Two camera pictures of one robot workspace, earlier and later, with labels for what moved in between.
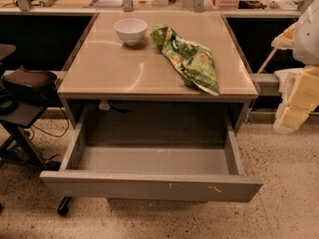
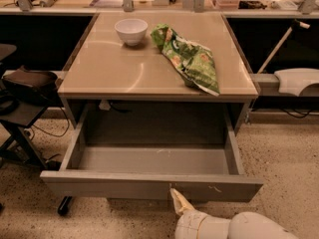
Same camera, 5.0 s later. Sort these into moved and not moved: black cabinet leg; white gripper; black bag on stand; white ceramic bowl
Moved: white gripper
Not moved: black cabinet leg; black bag on stand; white ceramic bowl
